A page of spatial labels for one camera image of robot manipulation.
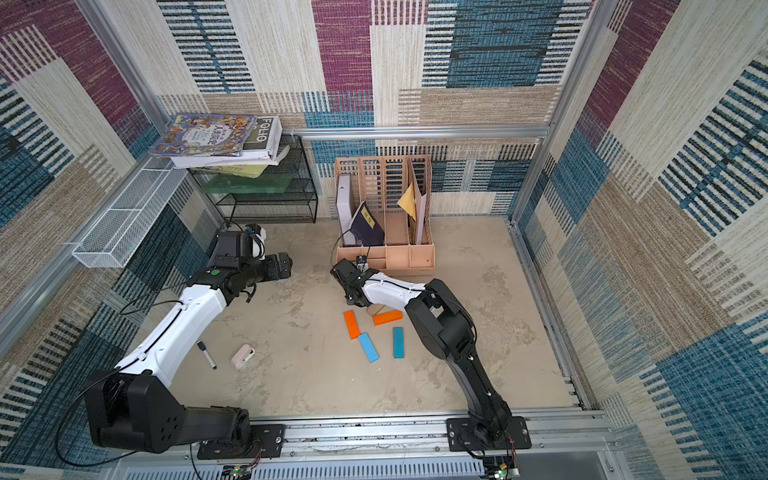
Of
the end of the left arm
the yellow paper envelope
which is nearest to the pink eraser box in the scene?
the end of the left arm

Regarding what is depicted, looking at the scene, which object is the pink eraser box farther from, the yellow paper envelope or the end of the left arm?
the yellow paper envelope

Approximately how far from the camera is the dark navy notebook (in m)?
1.01

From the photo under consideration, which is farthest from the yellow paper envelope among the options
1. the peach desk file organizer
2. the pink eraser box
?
the pink eraser box
